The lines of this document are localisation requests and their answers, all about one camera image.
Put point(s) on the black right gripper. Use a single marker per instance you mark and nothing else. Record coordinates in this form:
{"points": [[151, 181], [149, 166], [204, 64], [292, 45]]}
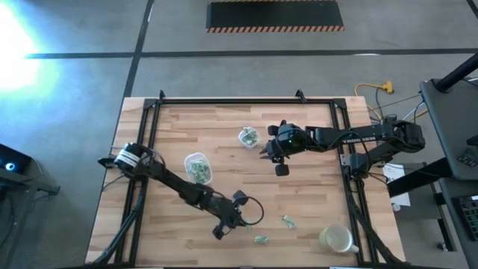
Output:
{"points": [[291, 140]]}

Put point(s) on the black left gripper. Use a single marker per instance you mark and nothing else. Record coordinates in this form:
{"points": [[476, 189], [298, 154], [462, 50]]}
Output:
{"points": [[228, 213]]}

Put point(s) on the rectangular clear plastic container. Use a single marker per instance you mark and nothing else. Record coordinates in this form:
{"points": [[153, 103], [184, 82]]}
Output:
{"points": [[198, 155]]}

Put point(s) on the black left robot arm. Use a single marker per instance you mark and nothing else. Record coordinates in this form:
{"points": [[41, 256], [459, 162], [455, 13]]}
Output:
{"points": [[172, 183]]}

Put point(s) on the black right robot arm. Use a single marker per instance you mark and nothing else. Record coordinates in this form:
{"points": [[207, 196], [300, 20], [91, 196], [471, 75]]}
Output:
{"points": [[354, 136]]}

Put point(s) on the small square clear plastic container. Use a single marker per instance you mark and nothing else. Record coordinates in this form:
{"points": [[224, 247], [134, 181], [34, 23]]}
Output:
{"points": [[241, 143]]}

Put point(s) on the black table clamp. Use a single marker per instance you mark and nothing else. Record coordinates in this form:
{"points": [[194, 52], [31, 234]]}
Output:
{"points": [[300, 95], [162, 95]]}

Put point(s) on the cream ceramic mug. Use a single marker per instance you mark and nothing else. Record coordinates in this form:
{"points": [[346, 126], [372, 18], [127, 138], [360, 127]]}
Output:
{"points": [[336, 239]]}

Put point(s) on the white paper sheet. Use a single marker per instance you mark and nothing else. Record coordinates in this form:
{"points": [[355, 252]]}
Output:
{"points": [[394, 173]]}

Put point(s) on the small white cup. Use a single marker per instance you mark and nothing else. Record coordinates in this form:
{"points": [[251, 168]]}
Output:
{"points": [[396, 207]]}

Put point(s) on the black hazard striped floor mat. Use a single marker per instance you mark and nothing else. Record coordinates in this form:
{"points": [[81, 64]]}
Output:
{"points": [[274, 15]]}

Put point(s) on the black desk leg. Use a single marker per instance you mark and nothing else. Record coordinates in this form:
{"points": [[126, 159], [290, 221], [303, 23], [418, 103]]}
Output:
{"points": [[418, 179]]}

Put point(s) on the dark grey keyboard desk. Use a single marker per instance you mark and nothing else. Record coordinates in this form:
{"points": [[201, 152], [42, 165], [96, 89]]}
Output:
{"points": [[450, 209]]}

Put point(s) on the black caster wheel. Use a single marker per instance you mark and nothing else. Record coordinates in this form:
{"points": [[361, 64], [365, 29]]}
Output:
{"points": [[443, 246]]}

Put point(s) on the black controller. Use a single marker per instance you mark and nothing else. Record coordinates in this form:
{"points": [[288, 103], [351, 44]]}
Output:
{"points": [[467, 157]]}

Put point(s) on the black pole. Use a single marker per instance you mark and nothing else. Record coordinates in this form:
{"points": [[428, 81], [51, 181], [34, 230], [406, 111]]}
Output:
{"points": [[457, 73]]}

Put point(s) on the black keyboard coloured keys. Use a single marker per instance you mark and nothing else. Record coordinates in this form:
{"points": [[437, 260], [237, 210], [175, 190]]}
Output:
{"points": [[470, 216]]}

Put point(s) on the grey metal stand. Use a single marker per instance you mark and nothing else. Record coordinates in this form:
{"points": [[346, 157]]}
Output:
{"points": [[22, 183]]}

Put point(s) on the black computer box blue light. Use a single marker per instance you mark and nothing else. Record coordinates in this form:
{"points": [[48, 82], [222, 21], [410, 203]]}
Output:
{"points": [[18, 158]]}

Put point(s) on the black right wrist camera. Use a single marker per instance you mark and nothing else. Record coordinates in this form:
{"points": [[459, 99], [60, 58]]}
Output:
{"points": [[282, 170]]}

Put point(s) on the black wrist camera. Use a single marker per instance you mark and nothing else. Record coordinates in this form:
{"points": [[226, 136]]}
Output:
{"points": [[282, 170], [240, 197]]}

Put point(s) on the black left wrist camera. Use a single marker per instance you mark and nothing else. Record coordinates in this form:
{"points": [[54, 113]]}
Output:
{"points": [[240, 197]]}

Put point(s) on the black metal table frame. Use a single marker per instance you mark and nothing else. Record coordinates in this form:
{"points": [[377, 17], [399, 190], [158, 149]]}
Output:
{"points": [[242, 101]]}

